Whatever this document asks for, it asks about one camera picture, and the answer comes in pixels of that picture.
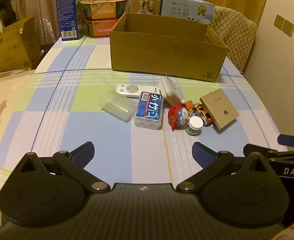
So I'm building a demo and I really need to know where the small white lid jar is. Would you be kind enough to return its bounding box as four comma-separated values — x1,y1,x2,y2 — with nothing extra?
185,116,203,136

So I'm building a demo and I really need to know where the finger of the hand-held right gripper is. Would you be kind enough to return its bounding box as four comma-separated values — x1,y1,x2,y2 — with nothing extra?
277,134,294,148
243,144,284,158

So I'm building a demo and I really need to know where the tan square box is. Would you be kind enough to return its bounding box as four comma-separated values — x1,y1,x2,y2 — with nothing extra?
200,88,239,130

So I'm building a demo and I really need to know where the clear plastic cup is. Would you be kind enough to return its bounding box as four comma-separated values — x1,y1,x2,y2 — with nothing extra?
98,89,138,123

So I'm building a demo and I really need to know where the red instant rice bowl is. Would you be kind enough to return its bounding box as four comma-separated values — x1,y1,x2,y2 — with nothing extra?
82,18,120,38

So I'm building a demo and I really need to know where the dark blue milk carton box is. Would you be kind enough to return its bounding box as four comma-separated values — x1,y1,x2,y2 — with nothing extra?
54,0,90,42

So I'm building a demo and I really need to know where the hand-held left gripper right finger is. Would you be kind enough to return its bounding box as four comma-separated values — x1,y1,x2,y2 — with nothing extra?
176,141,277,194

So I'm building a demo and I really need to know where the blue label clear plastic box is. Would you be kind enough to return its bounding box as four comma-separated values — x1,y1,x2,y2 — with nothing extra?
133,91,166,130

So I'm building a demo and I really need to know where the printed brown cardboard carton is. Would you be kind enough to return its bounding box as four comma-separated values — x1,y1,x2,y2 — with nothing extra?
0,16,42,73

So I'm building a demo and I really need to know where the small toy car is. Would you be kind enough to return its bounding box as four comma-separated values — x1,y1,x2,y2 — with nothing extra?
192,103,215,128

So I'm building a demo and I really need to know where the red blue cat figure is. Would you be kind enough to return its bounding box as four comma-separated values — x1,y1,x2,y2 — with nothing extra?
168,100,194,132

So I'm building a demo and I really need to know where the person's right forearm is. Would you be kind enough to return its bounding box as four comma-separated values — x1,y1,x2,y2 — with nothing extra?
274,224,294,240

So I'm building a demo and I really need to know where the pink patterned curtain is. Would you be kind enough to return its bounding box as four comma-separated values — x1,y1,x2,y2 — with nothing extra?
5,0,170,46

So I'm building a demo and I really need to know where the beige quilted chair cover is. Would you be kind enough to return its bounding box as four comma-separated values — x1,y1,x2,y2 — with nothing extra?
208,5,258,73

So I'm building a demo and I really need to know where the brown cardboard box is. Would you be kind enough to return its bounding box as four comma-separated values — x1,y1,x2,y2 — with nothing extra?
109,12,229,82

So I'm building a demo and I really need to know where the white remote control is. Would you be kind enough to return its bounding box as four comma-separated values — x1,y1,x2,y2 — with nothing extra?
116,83,160,98

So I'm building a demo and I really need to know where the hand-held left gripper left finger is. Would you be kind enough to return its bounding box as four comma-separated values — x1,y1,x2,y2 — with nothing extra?
14,141,111,194

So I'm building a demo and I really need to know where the light blue milk box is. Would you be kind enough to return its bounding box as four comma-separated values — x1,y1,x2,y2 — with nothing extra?
157,0,216,25

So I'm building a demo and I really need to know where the white power plug adapter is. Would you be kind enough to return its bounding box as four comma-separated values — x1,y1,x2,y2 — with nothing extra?
159,76,184,104

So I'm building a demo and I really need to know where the orange lid instant rice bowl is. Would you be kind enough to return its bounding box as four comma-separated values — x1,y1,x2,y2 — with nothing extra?
76,0,130,20

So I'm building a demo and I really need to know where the white humidifier box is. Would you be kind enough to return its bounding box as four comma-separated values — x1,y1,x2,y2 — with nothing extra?
128,0,163,15

